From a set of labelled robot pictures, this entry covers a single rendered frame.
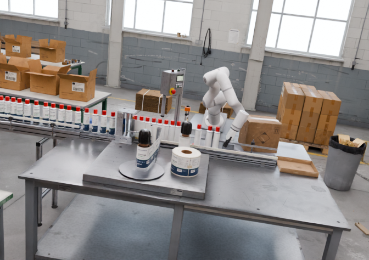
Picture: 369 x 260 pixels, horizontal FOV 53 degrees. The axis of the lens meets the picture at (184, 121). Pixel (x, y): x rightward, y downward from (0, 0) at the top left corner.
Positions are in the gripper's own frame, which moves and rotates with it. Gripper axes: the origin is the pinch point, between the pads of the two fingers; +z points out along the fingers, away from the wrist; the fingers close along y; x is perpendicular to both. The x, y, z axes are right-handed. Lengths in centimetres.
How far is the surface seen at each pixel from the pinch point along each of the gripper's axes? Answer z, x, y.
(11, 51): 138, -357, -346
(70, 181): 45, -89, 81
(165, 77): -26, -69, -2
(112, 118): 25, -93, 2
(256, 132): -16.7, 21.3, -19.1
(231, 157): 6.1, 8.8, 4.9
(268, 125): -26.2, 27.3, -20.8
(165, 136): 17, -47, 3
